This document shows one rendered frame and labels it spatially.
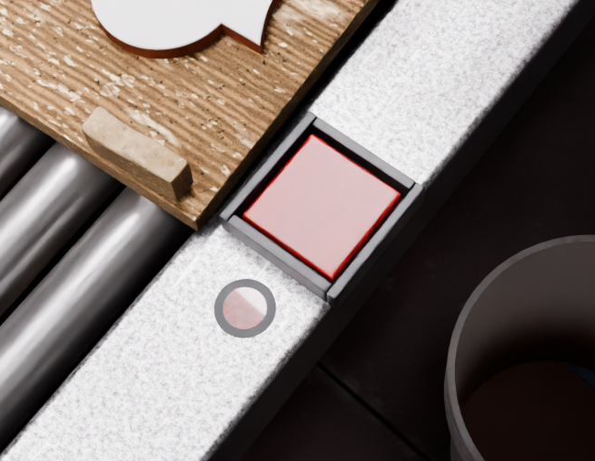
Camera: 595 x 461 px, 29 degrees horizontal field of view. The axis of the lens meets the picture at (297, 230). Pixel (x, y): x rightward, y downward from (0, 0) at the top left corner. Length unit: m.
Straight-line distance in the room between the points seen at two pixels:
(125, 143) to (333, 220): 0.11
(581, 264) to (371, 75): 0.65
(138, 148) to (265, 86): 0.08
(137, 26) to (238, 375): 0.20
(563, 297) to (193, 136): 0.79
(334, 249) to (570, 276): 0.72
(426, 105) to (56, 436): 0.26
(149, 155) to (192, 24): 0.09
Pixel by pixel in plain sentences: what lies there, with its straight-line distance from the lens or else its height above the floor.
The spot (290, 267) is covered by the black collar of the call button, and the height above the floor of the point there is 0.93.
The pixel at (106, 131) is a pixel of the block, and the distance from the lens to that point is 0.58.
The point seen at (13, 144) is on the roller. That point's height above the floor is 0.91.
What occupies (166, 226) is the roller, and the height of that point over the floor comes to 0.91.
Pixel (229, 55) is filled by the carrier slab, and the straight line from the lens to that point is 0.63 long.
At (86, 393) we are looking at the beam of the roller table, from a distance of 0.59.
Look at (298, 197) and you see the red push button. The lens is 0.59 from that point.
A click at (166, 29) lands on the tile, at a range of 0.63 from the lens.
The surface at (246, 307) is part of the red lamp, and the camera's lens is 0.59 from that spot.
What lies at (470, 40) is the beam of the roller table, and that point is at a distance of 0.65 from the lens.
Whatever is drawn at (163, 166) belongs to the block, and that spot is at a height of 0.96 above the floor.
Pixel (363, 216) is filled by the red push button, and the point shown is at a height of 0.93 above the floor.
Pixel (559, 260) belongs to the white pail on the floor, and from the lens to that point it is 1.24.
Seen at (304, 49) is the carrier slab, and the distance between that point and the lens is 0.62.
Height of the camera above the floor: 1.47
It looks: 67 degrees down
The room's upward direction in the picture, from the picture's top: 9 degrees counter-clockwise
